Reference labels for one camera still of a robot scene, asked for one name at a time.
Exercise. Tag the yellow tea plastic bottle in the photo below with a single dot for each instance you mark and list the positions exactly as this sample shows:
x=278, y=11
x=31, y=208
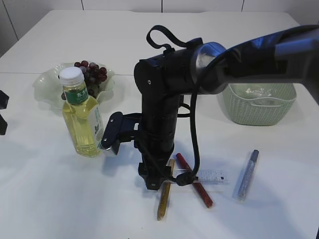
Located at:
x=81, y=113

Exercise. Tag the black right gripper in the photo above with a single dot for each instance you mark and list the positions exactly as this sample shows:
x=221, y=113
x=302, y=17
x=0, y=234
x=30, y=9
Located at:
x=152, y=131

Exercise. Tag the silver glitter pen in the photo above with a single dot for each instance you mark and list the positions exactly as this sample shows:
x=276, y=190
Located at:
x=245, y=180

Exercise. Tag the red glitter pen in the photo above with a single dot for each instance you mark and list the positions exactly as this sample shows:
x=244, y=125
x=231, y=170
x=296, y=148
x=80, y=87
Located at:
x=197, y=186

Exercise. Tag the purple artificial grape bunch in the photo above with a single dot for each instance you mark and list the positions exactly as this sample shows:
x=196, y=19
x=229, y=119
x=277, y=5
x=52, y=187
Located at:
x=92, y=74

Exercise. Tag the gold glitter pen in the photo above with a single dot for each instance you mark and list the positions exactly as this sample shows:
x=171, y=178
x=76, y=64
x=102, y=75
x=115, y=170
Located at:
x=163, y=200

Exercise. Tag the green wavy glass bowl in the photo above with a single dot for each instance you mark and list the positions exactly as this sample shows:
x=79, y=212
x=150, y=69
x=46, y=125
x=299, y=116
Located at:
x=47, y=87

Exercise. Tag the green plastic woven basket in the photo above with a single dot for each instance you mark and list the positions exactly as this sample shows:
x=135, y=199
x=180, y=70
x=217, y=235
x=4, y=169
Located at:
x=266, y=111

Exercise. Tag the clear plastic ruler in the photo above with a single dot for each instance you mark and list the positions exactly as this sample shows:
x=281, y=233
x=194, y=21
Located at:
x=211, y=177

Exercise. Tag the clear plastic sheet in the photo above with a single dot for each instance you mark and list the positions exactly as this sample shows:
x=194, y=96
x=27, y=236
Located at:
x=257, y=91

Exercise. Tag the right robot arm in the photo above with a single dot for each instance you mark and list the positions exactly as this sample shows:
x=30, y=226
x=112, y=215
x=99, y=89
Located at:
x=194, y=68

